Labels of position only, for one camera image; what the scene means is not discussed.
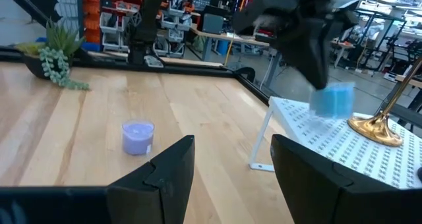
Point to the white perforated metal shelf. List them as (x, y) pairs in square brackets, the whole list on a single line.
[(346, 148)]

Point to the potted succulent plant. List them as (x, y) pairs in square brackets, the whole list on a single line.
[(54, 59)]

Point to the blue bin under desk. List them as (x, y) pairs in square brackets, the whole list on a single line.
[(223, 47)]

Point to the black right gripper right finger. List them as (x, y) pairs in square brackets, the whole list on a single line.
[(313, 191)]

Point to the dark grey laptop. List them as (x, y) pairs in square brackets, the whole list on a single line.
[(212, 23)]

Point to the wooden desk with grey legs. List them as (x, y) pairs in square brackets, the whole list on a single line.
[(230, 37)]

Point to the black aluminium table frame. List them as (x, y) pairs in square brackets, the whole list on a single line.
[(198, 70)]

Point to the gold candle stick holder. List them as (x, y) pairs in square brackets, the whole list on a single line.
[(376, 128)]

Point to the parts bin storage rack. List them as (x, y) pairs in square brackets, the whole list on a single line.
[(112, 23)]

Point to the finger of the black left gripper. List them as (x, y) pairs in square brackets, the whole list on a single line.
[(313, 59)]

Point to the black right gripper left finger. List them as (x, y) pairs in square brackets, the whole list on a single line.
[(165, 187)]

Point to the purple candle in glass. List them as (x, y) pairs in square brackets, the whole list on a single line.
[(138, 138)]

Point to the blue candle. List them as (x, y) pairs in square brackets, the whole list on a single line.
[(333, 100)]

